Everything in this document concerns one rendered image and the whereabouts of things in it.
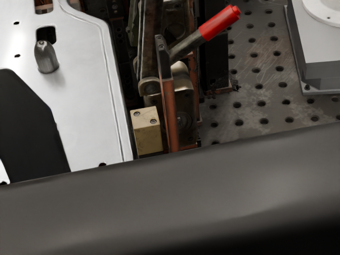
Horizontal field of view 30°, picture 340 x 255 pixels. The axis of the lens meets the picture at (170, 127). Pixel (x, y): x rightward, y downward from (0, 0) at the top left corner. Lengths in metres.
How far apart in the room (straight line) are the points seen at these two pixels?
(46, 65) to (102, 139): 0.17
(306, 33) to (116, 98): 0.55
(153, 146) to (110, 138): 0.08
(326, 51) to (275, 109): 0.15
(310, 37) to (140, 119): 0.61
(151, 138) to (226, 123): 0.49
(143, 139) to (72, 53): 0.26
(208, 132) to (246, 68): 0.20
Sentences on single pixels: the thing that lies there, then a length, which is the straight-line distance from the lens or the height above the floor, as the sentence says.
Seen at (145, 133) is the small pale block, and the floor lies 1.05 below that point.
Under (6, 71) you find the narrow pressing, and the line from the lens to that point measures 0.48.
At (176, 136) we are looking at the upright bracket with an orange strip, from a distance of 0.78.
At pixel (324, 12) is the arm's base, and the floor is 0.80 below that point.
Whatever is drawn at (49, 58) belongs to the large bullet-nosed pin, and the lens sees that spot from 0.97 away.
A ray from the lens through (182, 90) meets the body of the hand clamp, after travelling 0.84.
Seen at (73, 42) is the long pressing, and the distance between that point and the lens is 1.03.
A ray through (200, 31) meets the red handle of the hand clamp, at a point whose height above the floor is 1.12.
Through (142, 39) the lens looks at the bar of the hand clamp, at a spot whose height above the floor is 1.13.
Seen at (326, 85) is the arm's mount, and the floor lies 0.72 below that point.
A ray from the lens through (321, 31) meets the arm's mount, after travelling 1.34.
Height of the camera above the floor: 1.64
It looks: 48 degrees down
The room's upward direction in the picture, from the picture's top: 7 degrees counter-clockwise
